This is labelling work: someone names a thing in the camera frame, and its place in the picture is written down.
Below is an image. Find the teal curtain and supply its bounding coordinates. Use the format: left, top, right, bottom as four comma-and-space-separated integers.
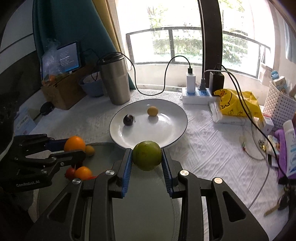
32, 0, 136, 91

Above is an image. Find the black charger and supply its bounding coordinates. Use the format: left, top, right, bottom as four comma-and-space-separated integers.
209, 71, 224, 96

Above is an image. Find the large orange front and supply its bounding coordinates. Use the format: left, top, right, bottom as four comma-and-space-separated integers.
64, 136, 86, 152

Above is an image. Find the round grey glass tray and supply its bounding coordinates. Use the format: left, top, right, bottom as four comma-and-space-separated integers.
29, 142, 181, 240

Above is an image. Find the cardboard box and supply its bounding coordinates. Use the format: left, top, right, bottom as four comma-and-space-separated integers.
41, 66, 94, 110

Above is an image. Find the white ceramic plate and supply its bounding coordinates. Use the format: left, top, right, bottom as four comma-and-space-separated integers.
109, 99, 188, 149

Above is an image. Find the tablet screen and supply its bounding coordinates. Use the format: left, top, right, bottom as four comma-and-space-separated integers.
40, 41, 82, 80

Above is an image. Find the black round object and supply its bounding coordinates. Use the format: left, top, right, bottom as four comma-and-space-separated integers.
40, 101, 55, 116

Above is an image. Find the balcony railing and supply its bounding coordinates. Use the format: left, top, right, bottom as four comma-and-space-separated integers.
126, 27, 271, 78

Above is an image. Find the yellow apricot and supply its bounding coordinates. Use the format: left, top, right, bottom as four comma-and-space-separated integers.
147, 106, 159, 117

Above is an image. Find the plastic bag with oranges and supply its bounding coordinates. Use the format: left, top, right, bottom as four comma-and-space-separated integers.
41, 40, 69, 86

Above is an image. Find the dark plum front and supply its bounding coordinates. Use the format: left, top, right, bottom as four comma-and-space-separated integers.
123, 114, 134, 126

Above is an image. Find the blue bowl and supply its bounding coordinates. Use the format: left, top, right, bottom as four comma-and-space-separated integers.
79, 72, 103, 97

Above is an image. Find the black charging cable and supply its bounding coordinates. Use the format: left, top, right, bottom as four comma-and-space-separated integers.
98, 52, 193, 96

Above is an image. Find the yellow duck bag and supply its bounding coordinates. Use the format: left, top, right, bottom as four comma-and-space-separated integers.
214, 89, 263, 120

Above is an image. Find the white charger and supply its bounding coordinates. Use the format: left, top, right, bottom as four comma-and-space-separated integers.
186, 73, 196, 94

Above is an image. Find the red fruit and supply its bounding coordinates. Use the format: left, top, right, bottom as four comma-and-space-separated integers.
64, 167, 76, 180

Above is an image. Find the green lime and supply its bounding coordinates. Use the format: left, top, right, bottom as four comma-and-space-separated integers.
132, 141, 162, 171

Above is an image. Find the white power strip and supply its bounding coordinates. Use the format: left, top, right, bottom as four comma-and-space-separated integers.
181, 87, 219, 105

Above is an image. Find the stainless steel tumbler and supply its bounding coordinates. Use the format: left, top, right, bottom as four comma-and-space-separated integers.
100, 52, 130, 105

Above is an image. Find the white quilted tablecloth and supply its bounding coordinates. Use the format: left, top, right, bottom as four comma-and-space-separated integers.
33, 97, 288, 240

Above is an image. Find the small yellow-green fruit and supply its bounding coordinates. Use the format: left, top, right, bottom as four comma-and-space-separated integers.
85, 145, 95, 157

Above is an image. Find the orange fruit back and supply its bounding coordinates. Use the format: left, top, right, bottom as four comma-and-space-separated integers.
74, 166, 92, 181

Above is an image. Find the white woven basket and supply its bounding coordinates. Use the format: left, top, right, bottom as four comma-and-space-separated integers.
263, 82, 295, 131

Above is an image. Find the blue tissue box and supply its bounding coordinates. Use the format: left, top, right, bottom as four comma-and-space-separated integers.
14, 108, 39, 136

